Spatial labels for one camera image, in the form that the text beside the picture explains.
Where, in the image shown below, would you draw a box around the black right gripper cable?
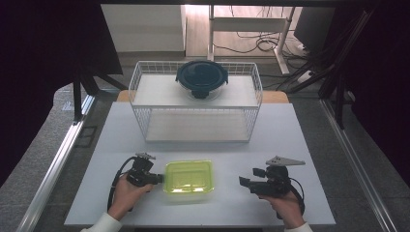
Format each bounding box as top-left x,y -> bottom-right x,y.
288,177 -> 306,217

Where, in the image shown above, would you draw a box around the black tripod stand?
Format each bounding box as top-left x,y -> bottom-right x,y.
72,63 -> 129,126

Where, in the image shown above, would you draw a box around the round container with blue lid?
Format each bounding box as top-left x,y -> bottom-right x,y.
175,59 -> 229,100

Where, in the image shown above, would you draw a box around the white cabinet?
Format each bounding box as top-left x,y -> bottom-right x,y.
101,4 -> 188,53

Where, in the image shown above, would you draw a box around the black metal stands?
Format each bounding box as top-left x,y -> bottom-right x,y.
276,9 -> 376,131

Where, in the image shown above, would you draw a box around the wooden table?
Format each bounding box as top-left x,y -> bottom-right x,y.
115,89 -> 290,104

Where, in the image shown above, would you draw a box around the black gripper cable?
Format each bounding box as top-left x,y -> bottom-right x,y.
106,156 -> 138,213
288,177 -> 306,217

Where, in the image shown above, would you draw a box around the white desk frame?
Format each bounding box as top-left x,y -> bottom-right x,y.
207,4 -> 296,75

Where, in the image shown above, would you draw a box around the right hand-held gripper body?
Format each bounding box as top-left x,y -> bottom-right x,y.
249,156 -> 307,198

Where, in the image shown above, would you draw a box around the black floor cables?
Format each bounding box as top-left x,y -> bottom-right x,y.
213,5 -> 308,60

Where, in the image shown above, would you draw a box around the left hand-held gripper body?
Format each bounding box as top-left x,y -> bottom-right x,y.
126,152 -> 160,189

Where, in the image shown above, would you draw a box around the white wire rack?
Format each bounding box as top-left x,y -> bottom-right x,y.
128,60 -> 264,144

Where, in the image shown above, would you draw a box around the person's left hand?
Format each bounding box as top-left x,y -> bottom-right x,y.
107,176 -> 156,222

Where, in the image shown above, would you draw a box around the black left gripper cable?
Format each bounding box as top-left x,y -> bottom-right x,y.
106,156 -> 138,213

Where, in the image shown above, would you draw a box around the clear container with green lid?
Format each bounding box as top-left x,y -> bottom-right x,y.
162,159 -> 216,203

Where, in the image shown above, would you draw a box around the dark curtain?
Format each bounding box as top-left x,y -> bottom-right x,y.
0,0 -> 124,189
335,0 -> 410,189

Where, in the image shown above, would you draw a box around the person's right hand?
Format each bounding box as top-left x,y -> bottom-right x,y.
259,191 -> 307,230

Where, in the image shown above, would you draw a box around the aluminium rail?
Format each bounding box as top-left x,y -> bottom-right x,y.
318,98 -> 399,232
15,94 -> 97,232

